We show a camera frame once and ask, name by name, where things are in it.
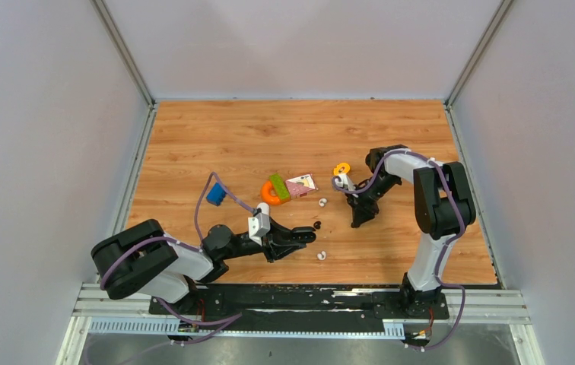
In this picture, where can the blue toy block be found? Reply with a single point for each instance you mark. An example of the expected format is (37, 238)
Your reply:
(216, 195)

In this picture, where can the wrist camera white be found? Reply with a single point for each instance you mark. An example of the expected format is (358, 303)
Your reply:
(259, 225)
(343, 184)

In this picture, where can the orange ring toy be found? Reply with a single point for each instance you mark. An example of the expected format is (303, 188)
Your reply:
(268, 196)

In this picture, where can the pink patterned card box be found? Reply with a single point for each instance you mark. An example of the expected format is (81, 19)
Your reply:
(301, 186)

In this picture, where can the green toy block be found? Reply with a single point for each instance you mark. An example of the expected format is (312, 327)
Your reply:
(279, 187)

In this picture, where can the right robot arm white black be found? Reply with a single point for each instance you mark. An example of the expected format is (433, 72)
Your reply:
(443, 205)

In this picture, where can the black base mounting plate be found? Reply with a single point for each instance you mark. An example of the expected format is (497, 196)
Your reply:
(305, 307)

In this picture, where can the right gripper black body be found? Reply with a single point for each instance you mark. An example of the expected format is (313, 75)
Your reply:
(382, 184)

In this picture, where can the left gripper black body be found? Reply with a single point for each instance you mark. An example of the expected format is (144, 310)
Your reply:
(269, 237)

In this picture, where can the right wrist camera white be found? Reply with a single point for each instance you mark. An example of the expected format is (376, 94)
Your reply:
(343, 184)

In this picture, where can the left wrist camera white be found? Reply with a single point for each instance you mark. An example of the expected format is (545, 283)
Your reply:
(259, 225)

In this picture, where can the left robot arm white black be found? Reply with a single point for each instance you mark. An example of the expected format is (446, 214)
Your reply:
(146, 260)

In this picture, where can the yellow traffic light toy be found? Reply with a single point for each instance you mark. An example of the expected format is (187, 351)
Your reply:
(341, 168)

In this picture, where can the white slotted cable duct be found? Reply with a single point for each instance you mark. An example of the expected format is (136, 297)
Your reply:
(174, 327)

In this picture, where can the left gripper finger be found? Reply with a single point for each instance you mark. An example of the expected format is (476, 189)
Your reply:
(279, 252)
(283, 235)

